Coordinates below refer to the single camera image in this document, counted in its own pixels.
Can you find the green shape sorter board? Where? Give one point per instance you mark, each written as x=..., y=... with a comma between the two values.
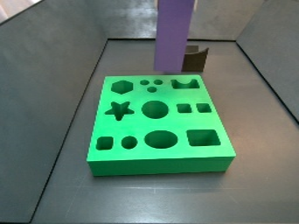
x=158, y=126

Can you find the dark brown arch block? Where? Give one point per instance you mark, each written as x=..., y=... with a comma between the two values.
x=194, y=60

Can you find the purple tall rectangular block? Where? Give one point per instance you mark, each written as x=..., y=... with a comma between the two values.
x=172, y=28

